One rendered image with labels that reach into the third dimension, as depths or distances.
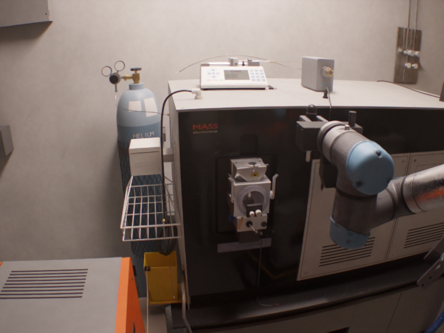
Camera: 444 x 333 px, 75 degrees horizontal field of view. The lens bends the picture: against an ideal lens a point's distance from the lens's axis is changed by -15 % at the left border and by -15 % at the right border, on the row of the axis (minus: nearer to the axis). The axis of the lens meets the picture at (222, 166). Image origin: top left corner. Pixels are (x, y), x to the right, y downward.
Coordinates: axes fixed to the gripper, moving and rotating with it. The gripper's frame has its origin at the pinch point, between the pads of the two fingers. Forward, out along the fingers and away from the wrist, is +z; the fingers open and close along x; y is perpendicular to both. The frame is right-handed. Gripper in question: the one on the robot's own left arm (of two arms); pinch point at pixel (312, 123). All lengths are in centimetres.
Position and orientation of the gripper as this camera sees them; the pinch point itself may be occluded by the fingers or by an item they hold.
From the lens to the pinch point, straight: 80.2
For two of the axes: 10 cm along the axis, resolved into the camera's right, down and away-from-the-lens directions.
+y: 0.0, -9.3, -3.6
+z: -0.8, -3.6, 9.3
